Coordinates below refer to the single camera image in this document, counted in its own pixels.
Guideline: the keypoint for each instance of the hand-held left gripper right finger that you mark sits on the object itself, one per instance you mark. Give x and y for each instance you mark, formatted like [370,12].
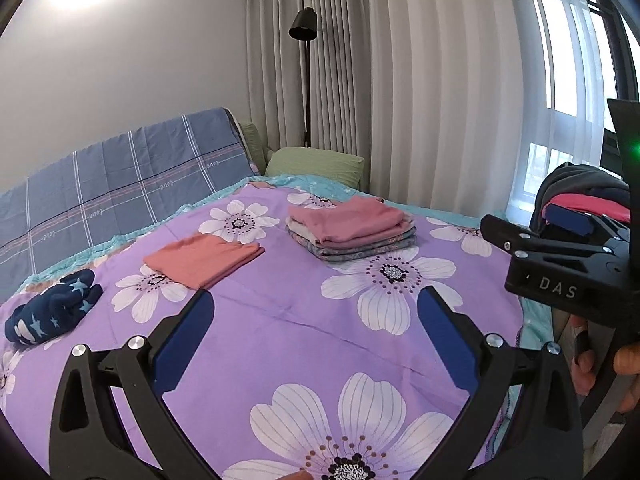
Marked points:
[445,340]

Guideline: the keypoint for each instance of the person's right hand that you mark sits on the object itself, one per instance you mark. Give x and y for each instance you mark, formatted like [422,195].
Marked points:
[582,360]

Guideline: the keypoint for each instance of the pile of dark clothes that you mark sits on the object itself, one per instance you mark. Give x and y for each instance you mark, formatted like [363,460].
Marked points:
[575,180]

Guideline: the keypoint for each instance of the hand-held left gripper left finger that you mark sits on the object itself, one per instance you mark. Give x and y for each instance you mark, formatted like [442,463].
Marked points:
[182,340]

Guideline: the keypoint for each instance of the purple floral bedsheet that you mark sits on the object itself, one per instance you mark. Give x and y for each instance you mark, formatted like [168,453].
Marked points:
[300,320]

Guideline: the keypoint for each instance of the blue plaid headboard cover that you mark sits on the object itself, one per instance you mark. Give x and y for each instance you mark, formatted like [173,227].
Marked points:
[125,175]

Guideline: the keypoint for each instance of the grey pleated curtain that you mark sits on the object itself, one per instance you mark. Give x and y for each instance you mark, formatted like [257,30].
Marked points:
[425,85]

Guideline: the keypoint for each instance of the orange folded garment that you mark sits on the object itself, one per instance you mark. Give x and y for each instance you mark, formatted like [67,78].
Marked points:
[200,260]

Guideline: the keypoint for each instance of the window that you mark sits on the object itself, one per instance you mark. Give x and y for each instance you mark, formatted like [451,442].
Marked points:
[575,135]

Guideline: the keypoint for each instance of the navy star-print folded garment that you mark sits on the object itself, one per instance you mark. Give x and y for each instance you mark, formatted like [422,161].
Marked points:
[50,310]

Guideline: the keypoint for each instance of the pink long-sleeve shirt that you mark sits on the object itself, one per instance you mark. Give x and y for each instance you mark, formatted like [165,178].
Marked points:
[350,217]

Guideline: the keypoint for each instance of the pale green pillow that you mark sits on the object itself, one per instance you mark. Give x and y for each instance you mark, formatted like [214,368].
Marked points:
[252,145]

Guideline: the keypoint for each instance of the stack of clothes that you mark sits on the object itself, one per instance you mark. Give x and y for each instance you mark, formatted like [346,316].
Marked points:
[360,250]

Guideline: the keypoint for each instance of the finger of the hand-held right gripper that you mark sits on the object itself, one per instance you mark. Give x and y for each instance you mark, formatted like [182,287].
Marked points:
[567,220]
[530,242]

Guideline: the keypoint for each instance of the black floor lamp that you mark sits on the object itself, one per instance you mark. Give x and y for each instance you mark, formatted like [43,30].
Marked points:
[302,25]

